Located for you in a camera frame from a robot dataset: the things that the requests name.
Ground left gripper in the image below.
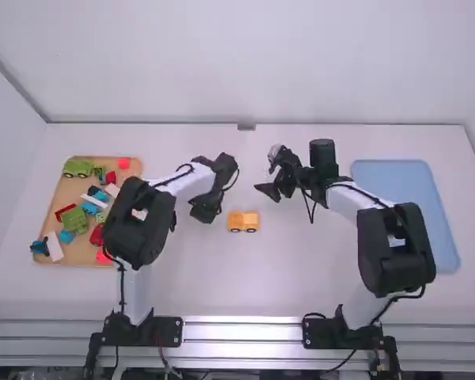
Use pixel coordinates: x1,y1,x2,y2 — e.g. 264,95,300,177
188,192,224,226

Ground black cable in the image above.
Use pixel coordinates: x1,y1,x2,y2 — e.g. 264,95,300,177
302,185,318,225
217,168,241,199

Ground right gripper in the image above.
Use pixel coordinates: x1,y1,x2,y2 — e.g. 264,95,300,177
254,146,308,203

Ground tan tray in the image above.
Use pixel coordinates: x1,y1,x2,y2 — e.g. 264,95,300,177
33,155,143,267

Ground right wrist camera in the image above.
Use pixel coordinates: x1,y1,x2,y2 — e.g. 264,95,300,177
267,144,287,174

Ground blue mat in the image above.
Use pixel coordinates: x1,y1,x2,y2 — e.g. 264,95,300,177
350,159,462,274

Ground silver rails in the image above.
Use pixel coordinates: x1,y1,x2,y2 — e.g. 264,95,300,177
0,315,475,372

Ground yellow toy car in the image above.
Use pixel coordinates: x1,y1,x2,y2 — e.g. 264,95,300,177
226,211,260,234

